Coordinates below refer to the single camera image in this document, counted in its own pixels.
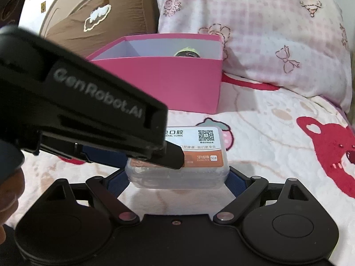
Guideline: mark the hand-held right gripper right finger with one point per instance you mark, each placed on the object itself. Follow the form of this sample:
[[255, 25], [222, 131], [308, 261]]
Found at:
[[240, 181]]

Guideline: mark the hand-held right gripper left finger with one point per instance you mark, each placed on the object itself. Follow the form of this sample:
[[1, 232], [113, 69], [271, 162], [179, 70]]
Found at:
[[118, 183]]

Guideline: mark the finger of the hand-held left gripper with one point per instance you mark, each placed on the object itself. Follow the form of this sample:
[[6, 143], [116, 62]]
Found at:
[[102, 156], [172, 156]]

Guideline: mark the clear floss pick box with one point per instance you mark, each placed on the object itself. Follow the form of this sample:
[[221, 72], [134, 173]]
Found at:
[[205, 149]]

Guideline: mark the pink cardboard box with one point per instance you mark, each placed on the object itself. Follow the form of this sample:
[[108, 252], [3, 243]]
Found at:
[[172, 86]]

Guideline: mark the green yarn ball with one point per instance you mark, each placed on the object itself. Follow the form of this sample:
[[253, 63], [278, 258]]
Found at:
[[187, 53]]

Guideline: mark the person's left hand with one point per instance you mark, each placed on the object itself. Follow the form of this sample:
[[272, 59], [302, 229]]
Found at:
[[11, 196]]

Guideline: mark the bear printed blanket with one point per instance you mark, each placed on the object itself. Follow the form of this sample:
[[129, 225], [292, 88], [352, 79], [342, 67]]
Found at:
[[277, 149]]

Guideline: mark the beige headboard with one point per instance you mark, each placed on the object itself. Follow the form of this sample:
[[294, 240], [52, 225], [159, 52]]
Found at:
[[63, 2]]

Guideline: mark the brown pillow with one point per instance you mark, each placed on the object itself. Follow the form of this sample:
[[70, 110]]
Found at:
[[124, 11]]

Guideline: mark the pink patterned pillow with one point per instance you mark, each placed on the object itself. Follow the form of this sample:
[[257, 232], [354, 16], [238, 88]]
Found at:
[[263, 33]]

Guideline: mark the wall socket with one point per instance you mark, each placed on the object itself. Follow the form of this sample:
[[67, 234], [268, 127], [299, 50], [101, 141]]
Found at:
[[43, 7]]

